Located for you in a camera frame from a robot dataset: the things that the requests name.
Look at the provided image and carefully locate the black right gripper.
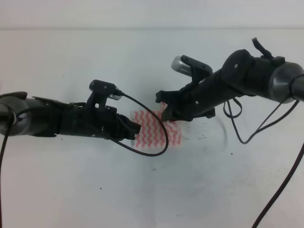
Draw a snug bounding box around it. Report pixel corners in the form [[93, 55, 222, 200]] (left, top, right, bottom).
[[155, 76, 228, 122]]

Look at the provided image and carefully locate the black left camera cable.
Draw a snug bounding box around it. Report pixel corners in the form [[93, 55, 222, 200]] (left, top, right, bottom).
[[0, 91, 169, 228]]

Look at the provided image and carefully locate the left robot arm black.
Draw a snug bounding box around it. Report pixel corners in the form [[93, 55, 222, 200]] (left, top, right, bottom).
[[0, 92, 141, 141]]

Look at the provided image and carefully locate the black right camera cable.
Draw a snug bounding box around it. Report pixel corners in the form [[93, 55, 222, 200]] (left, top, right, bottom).
[[223, 97, 304, 228]]

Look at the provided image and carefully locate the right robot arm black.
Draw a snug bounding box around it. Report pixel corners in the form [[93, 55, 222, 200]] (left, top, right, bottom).
[[156, 38, 304, 122]]

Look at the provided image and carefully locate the black camera cable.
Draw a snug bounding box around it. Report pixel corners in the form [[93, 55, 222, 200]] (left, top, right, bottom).
[[223, 97, 304, 228], [0, 91, 169, 228]]

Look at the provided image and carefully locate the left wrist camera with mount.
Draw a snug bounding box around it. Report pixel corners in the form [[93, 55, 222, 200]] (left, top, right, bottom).
[[86, 80, 122, 111]]

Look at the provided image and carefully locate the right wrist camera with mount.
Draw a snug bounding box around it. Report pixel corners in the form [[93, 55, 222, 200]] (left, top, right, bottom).
[[171, 55, 213, 84]]

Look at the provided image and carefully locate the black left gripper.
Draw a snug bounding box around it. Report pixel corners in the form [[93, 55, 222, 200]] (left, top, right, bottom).
[[58, 104, 141, 140]]

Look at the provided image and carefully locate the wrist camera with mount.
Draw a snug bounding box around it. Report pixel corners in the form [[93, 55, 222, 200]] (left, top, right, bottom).
[[171, 55, 213, 84], [86, 80, 122, 111]]

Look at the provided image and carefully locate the pink white wavy striped towel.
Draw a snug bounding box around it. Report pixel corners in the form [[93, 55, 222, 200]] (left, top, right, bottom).
[[130, 110, 182, 149]]

